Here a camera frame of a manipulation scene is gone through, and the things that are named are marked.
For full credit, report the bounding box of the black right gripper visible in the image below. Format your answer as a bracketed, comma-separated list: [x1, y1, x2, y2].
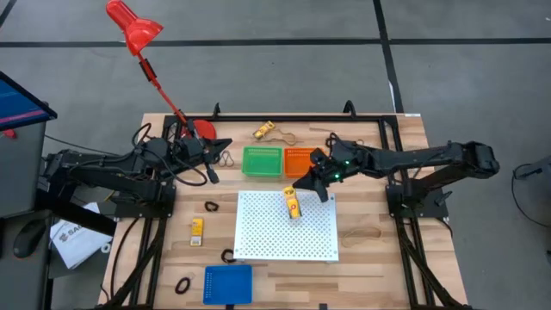
[292, 148, 350, 203]

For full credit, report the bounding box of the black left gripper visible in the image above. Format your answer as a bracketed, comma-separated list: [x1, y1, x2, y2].
[173, 135, 234, 186]

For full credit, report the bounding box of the black rubber band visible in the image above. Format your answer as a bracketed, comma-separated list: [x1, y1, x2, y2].
[217, 150, 236, 169]

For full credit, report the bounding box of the yellow crayon box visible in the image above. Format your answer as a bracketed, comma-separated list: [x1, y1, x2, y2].
[189, 217, 205, 247]
[282, 186, 302, 220]
[252, 121, 276, 140]

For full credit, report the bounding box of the blue plastic basket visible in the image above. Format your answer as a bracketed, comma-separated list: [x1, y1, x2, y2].
[202, 264, 254, 306]

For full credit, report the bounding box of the red desk lamp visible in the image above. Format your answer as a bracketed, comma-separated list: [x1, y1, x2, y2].
[105, 0, 218, 141]

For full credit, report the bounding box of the dark side desk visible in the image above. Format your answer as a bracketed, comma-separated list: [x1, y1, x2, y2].
[0, 210, 55, 310]

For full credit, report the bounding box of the orange plastic basket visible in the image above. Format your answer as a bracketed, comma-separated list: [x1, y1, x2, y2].
[283, 147, 322, 179]

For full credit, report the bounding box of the green plastic basket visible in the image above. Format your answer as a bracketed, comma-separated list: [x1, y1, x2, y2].
[241, 146, 284, 178]

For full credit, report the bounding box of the white perforated metal shelf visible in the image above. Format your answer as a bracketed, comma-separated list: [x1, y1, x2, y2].
[232, 190, 340, 263]

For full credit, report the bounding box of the black stand beam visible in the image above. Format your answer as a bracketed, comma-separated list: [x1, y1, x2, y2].
[36, 189, 117, 237]

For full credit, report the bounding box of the white paper sheet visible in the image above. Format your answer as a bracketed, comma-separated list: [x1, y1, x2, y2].
[49, 201, 114, 270]

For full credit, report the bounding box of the grey cabinet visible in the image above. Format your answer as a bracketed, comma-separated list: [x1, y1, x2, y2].
[0, 120, 48, 219]

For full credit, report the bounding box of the black computer mouse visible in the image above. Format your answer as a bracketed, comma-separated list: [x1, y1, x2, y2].
[12, 218, 47, 259]

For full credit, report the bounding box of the computer monitor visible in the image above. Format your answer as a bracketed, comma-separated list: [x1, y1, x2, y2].
[0, 71, 59, 133]

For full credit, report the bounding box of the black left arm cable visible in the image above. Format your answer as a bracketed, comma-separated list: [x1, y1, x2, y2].
[131, 122, 208, 188]

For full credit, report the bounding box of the black floor cable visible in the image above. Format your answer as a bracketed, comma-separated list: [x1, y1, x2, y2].
[511, 162, 551, 229]

